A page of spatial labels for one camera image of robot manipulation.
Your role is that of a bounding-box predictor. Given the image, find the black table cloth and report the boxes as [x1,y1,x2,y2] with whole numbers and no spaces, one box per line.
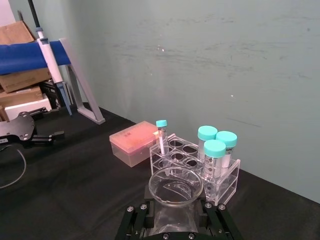
[0,101,320,240]

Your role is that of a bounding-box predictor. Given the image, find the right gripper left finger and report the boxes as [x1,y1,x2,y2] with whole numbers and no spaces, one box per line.
[114,185,157,240]

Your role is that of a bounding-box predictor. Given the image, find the slim tube with teal cap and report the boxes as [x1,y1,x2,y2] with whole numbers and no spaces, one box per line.
[155,119,168,156]

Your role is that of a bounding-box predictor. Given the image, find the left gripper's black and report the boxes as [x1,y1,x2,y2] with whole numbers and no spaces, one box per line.
[0,106,66,149]

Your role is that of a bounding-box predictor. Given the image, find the white box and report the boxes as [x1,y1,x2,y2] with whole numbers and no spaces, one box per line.
[4,97,53,121]

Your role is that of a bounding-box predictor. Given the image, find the brown cardboard box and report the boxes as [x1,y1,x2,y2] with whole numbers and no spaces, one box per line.
[0,85,44,109]
[0,20,36,46]
[0,68,53,94]

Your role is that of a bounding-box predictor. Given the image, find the translucent pink pipette tip box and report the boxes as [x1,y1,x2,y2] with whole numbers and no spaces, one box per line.
[109,120,160,168]

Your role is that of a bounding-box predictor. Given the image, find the black crate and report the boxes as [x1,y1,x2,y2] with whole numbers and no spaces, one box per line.
[39,80,74,111]

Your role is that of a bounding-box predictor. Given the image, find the grey pipette stand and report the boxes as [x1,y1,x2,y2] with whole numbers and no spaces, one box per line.
[58,37,106,125]

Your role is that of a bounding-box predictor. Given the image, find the thin dark cable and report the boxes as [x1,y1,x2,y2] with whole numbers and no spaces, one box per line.
[0,144,27,189]

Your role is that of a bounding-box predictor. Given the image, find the white and blue pipette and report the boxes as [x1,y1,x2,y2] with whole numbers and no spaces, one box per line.
[26,0,74,117]

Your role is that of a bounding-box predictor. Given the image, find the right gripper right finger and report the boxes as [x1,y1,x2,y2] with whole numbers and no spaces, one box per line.
[197,189,245,240]

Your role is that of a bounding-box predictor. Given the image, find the clear acrylic tube rack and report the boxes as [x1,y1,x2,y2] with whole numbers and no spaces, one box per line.
[149,133,242,205]

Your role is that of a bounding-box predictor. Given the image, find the clear glass dish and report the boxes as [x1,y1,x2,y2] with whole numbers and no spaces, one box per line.
[148,167,204,208]

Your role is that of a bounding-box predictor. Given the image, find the large tube with teal cap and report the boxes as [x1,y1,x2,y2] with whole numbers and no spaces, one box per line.
[197,125,219,161]
[203,139,227,199]
[215,130,238,169]

